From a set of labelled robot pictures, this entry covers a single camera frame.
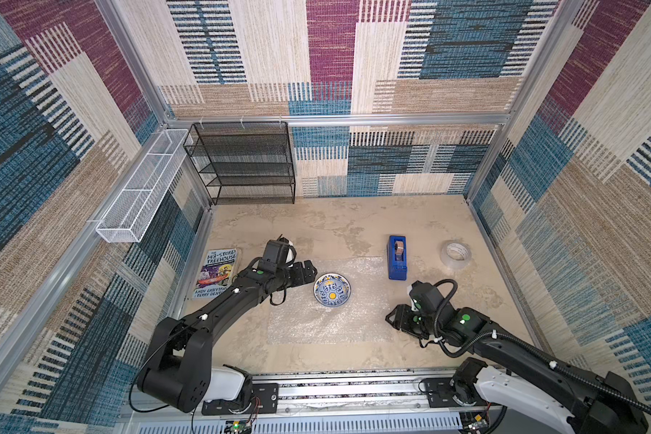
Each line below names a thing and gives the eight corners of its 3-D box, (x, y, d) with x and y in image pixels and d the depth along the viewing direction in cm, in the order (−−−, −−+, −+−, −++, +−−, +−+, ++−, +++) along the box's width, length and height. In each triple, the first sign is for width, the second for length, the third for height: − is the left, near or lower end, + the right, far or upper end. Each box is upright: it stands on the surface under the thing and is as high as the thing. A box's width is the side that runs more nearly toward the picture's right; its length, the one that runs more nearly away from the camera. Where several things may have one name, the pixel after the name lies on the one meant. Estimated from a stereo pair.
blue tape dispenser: (387, 278, 97) (390, 269, 92) (387, 244, 107) (390, 234, 102) (403, 280, 97) (407, 271, 92) (402, 246, 106) (406, 236, 101)
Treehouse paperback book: (195, 298, 95) (190, 293, 92) (210, 254, 107) (206, 248, 104) (229, 298, 95) (225, 293, 92) (240, 254, 107) (237, 248, 103)
